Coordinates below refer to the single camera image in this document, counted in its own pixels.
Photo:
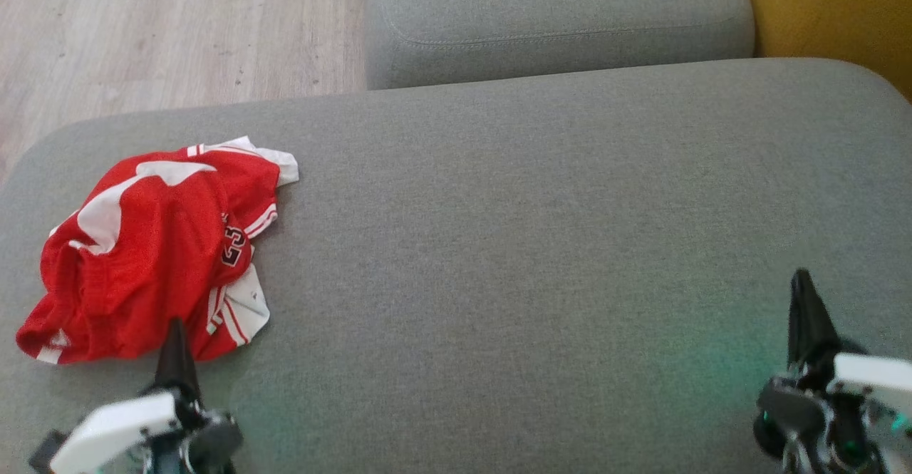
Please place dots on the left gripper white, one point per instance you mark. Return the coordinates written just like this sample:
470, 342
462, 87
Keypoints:
117, 428

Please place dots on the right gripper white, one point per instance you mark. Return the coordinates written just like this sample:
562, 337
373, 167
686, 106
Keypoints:
855, 403

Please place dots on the red white jersey shorts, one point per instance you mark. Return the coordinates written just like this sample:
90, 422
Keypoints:
142, 260

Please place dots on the large grey sofa seat cushion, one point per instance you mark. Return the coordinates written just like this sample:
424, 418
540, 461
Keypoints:
534, 246

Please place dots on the yellow sofa with grey cushions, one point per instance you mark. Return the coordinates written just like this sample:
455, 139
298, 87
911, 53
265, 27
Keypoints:
833, 11

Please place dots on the small grey sofa seat cushion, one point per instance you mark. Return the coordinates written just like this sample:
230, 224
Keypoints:
556, 18

